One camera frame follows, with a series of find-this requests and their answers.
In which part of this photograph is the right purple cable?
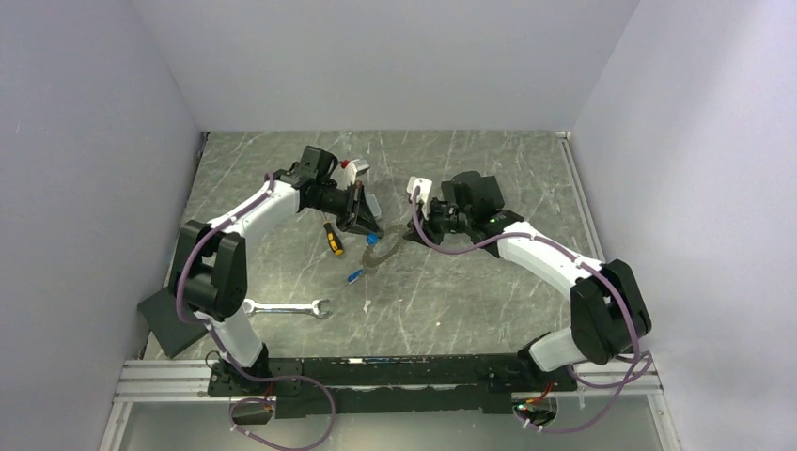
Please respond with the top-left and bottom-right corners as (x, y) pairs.
(409, 185), (653, 435)

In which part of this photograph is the aluminium rail frame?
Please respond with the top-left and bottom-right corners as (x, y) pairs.
(102, 131), (680, 450)

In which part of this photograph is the purple cable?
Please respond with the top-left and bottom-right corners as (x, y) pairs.
(409, 185), (653, 435)
(175, 173), (338, 451)

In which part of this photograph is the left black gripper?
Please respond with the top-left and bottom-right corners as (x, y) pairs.
(309, 181), (384, 240)

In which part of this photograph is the silver open-end wrench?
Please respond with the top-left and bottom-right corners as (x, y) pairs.
(242, 299), (333, 319)

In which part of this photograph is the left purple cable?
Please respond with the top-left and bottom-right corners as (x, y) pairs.
(175, 173), (338, 451)

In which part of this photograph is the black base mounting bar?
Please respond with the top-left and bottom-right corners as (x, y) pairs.
(207, 353), (577, 419)

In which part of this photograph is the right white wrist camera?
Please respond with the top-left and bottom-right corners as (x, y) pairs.
(406, 176), (433, 203)

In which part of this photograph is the blue key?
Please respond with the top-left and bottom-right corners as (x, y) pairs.
(366, 233), (381, 246)
(347, 269), (364, 284)

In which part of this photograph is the black flat plate left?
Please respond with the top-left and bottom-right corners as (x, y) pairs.
(137, 288), (207, 359)

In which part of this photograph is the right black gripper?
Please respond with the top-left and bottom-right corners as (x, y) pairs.
(402, 196), (472, 248)

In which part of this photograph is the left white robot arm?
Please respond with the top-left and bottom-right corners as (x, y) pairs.
(168, 146), (383, 395)

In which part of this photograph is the small grey white box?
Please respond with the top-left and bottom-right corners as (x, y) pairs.
(366, 194), (382, 220)

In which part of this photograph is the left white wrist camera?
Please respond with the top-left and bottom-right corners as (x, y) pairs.
(338, 159), (370, 190)

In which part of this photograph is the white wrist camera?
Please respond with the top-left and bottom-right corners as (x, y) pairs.
(406, 176), (433, 203)
(338, 159), (370, 190)

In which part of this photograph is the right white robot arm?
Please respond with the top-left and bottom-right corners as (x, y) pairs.
(405, 171), (651, 390)

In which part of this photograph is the yellow black screwdriver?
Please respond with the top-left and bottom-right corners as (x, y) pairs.
(323, 222), (345, 257)

